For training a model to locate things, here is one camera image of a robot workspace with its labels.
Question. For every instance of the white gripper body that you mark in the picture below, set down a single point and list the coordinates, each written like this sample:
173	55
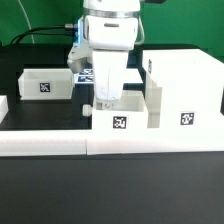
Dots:
106	44

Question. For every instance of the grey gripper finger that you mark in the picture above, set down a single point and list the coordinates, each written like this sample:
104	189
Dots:
108	106

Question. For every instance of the white front drawer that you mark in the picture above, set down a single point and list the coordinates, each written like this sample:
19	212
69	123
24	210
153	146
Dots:
130	113

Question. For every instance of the white drawer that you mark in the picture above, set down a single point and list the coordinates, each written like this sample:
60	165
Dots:
130	113
46	84

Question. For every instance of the white drawer cabinet box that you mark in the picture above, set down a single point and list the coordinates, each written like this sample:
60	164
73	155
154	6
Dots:
184	88

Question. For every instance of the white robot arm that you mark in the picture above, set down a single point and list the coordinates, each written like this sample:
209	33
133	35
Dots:
114	9

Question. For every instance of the white rear drawer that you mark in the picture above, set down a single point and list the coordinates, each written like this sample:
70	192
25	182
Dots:
46	84

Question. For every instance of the white tag sheet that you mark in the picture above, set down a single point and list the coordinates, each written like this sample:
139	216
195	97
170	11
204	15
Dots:
132	76

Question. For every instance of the white left obstacle wall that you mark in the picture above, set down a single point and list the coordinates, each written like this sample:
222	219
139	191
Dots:
3	107

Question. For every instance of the white obstacle wall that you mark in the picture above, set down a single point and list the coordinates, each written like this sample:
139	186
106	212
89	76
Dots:
3	107
90	142

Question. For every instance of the white front obstacle wall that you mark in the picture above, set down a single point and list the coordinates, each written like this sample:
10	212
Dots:
90	142

